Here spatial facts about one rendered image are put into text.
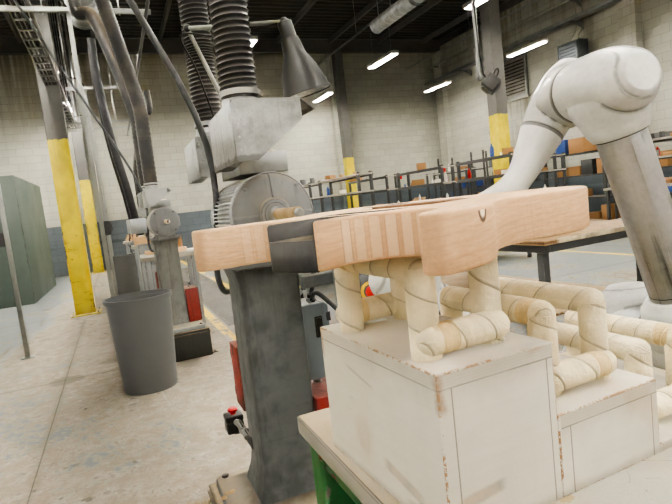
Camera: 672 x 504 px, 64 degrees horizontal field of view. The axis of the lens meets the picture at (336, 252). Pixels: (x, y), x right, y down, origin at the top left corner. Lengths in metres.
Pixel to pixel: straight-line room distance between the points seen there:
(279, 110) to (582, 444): 0.97
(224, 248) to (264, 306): 1.18
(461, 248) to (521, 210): 0.17
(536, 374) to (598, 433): 0.12
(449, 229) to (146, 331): 3.88
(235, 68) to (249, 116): 0.22
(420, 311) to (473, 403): 0.10
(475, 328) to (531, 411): 0.10
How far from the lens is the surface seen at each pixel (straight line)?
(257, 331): 1.77
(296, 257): 0.47
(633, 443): 0.74
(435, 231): 0.37
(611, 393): 0.69
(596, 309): 0.71
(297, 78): 1.46
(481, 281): 0.58
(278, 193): 1.59
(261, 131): 1.30
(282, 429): 1.88
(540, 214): 0.56
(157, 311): 4.19
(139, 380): 4.30
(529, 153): 1.33
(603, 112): 1.21
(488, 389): 0.56
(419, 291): 0.53
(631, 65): 1.19
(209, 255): 0.59
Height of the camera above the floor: 1.27
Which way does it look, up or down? 6 degrees down
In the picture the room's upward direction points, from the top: 7 degrees counter-clockwise
